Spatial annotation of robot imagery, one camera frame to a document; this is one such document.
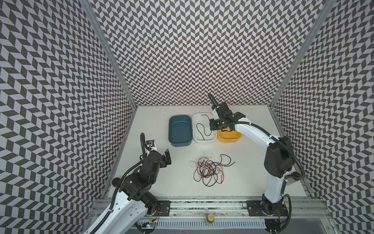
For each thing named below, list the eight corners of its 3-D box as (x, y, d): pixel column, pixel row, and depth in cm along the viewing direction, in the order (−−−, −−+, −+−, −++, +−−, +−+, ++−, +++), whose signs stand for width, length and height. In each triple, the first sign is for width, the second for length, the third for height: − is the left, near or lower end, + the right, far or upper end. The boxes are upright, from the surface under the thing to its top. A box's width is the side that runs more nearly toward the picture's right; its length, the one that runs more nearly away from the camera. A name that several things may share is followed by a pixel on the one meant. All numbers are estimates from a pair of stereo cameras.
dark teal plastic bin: (167, 146, 97) (165, 141, 92) (171, 118, 112) (170, 112, 107) (192, 146, 97) (192, 141, 91) (193, 118, 112) (193, 112, 107)
